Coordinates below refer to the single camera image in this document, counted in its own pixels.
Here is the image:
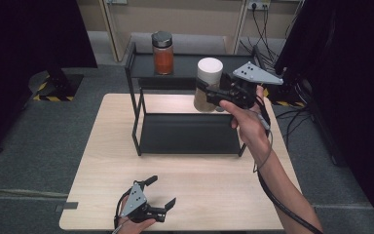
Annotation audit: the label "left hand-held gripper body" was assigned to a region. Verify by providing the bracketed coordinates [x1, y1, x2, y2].
[120, 179, 168, 224]

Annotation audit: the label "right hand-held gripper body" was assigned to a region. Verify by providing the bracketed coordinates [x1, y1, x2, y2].
[218, 60, 284, 110]

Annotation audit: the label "white-lidded glass spice jar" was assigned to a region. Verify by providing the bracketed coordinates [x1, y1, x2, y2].
[193, 57, 224, 114]

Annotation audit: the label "black metal two-tier rack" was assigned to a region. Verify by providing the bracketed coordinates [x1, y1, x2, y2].
[125, 41, 268, 158]

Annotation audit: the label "black-lidded glass spice jar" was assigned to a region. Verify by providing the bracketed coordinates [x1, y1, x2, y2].
[151, 30, 175, 76]

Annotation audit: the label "person's left hand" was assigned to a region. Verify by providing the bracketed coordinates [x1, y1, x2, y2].
[118, 216, 157, 234]

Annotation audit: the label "person's right hand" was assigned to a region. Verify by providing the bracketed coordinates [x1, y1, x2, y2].
[219, 84, 273, 161]

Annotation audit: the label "black stand base striped tape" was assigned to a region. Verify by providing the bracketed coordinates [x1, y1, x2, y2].
[260, 75, 308, 108]
[28, 70, 85, 102]

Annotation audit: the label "grey tape strip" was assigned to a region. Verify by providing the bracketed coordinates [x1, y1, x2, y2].
[55, 201, 79, 214]

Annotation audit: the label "beige wooden partition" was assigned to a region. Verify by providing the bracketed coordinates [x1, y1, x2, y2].
[76, 0, 304, 63]

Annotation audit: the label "dark curtain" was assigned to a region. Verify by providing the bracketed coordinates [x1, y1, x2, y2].
[274, 0, 374, 234]
[0, 0, 98, 158]

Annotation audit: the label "left hand-held gripper cable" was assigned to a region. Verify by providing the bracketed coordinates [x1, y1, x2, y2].
[113, 189, 134, 234]

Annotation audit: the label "hand-held gripper cable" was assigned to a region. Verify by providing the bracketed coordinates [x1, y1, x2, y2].
[113, 189, 134, 234]
[252, 96, 324, 234]

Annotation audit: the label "black cables from socket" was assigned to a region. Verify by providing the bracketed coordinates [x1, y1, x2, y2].
[239, 3, 294, 70]

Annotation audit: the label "black floor cables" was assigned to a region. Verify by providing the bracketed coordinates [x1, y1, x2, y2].
[274, 105, 314, 148]

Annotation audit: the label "white wall socket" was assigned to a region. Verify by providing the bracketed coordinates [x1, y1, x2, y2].
[246, 0, 272, 11]

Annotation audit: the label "right hand-held gripper cable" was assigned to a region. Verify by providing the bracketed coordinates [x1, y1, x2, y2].
[252, 96, 324, 234]

